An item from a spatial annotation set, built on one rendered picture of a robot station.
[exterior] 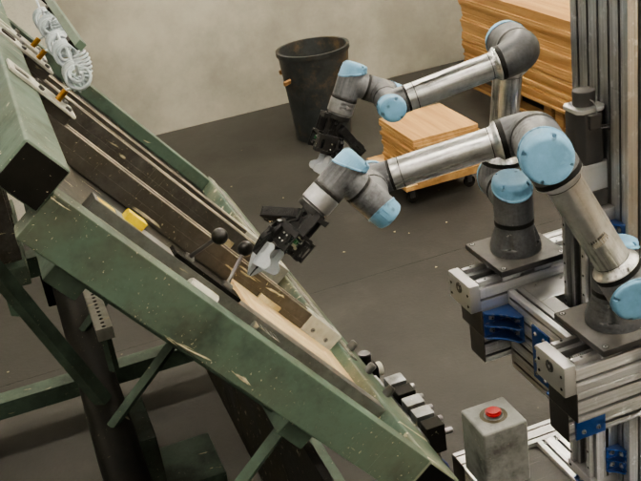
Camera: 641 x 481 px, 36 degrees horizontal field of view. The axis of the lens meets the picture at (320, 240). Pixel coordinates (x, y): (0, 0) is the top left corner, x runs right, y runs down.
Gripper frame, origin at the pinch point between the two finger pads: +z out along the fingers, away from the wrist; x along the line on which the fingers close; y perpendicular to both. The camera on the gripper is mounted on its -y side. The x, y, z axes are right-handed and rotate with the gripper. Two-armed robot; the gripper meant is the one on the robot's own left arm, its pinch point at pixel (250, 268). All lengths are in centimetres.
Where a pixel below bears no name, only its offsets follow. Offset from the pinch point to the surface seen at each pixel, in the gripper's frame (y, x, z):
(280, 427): 24.2, 15.5, 22.0
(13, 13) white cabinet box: -387, 129, 21
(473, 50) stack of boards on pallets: -343, 406, -171
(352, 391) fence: 14.6, 42.6, 9.3
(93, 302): -76, 39, 50
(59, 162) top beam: 3, -61, 2
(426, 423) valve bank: 19, 74, 6
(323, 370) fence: 10.9, 32.5, 9.2
